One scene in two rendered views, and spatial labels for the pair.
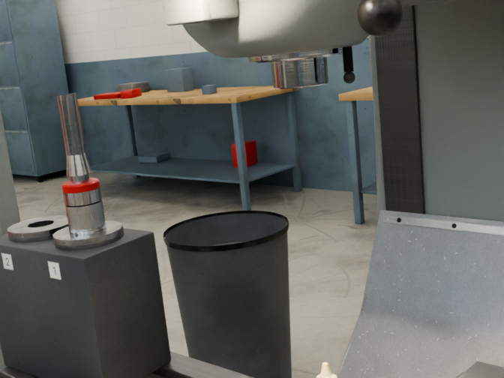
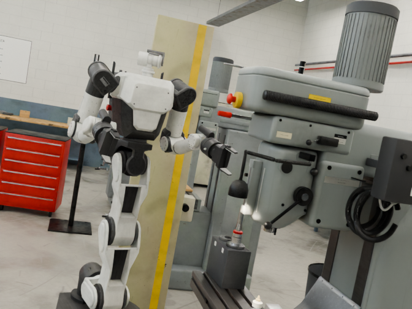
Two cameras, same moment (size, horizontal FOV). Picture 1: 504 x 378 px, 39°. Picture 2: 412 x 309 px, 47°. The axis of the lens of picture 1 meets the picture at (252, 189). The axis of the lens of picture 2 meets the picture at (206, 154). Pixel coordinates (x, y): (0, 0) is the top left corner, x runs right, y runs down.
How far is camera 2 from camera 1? 1.37 m
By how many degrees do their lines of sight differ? 32
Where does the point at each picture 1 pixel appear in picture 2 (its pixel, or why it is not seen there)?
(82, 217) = (234, 240)
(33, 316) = (215, 260)
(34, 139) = not seen: hidden behind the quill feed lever
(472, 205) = (338, 284)
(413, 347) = not seen: outside the picture
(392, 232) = (319, 283)
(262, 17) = (255, 217)
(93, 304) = (226, 262)
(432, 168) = (333, 269)
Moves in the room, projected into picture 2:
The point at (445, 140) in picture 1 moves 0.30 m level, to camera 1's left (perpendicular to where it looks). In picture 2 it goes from (338, 262) to (274, 241)
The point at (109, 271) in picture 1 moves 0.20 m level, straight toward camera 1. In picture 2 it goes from (233, 256) to (221, 267)
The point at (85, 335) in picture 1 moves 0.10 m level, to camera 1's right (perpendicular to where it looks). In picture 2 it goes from (222, 269) to (241, 276)
